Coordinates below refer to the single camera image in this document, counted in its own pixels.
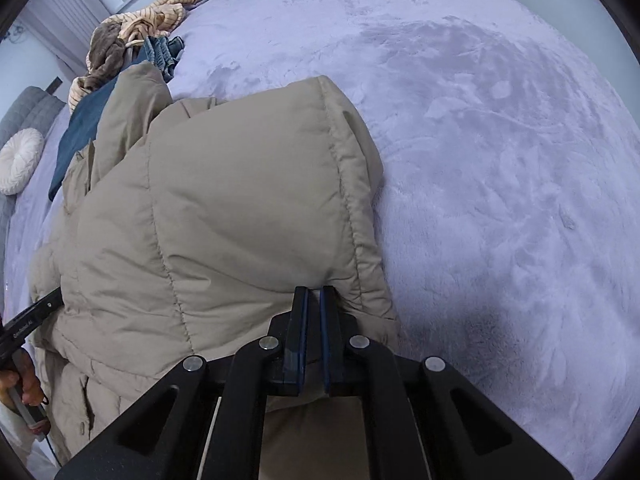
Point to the grey padded headboard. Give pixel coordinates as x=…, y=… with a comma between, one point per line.
x=30, y=107

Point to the person's left hand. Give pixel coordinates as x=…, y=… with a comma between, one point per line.
x=27, y=385

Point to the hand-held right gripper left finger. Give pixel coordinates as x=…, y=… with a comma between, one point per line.
x=296, y=345

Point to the blue jeans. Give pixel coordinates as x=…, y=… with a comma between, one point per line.
x=157, y=57

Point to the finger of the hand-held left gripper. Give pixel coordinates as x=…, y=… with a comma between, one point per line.
x=49, y=304

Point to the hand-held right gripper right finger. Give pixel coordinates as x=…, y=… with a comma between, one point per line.
x=330, y=345

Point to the brown fuzzy garment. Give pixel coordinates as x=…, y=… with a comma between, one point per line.
x=105, y=50

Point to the beige puffer jacket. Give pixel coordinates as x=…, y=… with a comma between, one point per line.
x=210, y=220

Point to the dark teal cloth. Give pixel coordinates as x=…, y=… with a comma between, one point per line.
x=82, y=125

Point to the beige striped garment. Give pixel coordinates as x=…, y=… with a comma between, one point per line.
x=150, y=15

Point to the lavender plush blanket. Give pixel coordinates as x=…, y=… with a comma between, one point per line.
x=475, y=170

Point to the white curtain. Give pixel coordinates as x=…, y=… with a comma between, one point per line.
x=70, y=15

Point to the white round cushion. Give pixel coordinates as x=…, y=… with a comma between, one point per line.
x=20, y=160

